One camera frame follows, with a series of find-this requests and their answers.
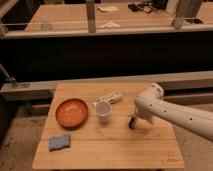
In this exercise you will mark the black eraser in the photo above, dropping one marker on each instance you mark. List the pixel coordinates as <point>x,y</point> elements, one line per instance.
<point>132,122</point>

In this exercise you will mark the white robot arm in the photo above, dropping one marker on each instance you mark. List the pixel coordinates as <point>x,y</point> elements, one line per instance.
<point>150,103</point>

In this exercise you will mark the white ceramic cup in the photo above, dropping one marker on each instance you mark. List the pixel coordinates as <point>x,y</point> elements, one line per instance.
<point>103,110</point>

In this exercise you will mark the orange plate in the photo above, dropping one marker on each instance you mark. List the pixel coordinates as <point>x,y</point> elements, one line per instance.
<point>71,113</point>

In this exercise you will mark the white crumpled paper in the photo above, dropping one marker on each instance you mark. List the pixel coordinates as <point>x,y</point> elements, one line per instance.
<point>110,25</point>

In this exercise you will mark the blue sponge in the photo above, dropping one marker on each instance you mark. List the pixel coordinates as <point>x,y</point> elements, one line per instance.
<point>59,142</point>

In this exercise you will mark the white paper on desk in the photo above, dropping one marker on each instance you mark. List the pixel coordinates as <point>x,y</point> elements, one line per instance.
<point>107,9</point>

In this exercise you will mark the grey metal post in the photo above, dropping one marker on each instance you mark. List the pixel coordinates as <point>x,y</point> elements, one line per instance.
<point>186,10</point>
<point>90,8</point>

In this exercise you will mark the grey metal post right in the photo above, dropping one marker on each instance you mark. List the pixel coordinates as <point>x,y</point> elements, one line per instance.
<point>186,10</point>

